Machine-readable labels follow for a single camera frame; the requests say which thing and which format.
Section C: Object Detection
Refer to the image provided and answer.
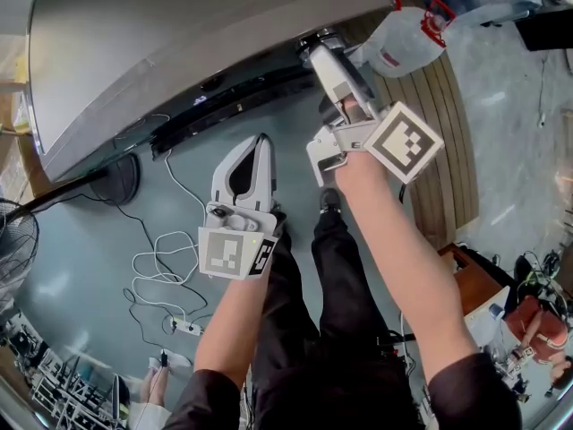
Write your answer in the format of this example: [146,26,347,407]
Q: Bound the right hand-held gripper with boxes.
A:
[306,45,445,187]

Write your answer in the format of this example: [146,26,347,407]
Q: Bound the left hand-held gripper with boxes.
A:
[196,134,279,282]

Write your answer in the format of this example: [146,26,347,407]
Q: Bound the dark grey washing machine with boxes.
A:
[27,0,402,184]

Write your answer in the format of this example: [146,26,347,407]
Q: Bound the person's right forearm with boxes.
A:
[334,153,476,383]

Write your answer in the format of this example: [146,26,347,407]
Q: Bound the person's left forearm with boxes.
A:
[192,271,269,375]

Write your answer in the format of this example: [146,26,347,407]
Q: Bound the person's right hand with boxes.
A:
[340,98,362,123]

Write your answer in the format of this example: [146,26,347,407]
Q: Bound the clear red-capped water bottle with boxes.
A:
[356,0,457,79]

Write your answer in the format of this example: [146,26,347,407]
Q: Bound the person's right black shoe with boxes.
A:
[319,187,342,213]

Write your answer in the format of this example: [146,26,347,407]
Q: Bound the black standing fan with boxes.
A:
[0,152,141,314]

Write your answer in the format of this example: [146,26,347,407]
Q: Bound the person's black trousers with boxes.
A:
[250,211,426,430]

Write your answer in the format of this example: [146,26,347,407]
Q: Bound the white power strip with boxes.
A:
[168,316,204,337]

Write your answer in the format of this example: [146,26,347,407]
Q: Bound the wooden slatted board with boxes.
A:
[346,51,481,244]

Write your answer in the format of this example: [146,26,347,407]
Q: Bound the grey plastic bag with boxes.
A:
[447,0,545,30]

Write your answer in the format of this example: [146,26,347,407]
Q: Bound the large cardboard box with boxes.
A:
[0,33,36,197]

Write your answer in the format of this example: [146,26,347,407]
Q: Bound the brown wooden table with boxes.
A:
[436,241,506,318]

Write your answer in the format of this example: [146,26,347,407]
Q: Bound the metal storage rack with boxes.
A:
[25,350,118,430]

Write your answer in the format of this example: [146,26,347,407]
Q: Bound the white sheet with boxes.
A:
[462,285,512,349]

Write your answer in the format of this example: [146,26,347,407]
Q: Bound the person's black shirt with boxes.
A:
[163,351,523,430]

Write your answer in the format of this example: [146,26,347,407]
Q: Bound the white power cable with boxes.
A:
[131,148,212,315]

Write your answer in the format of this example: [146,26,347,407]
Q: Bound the black power cable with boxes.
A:
[57,192,210,358]

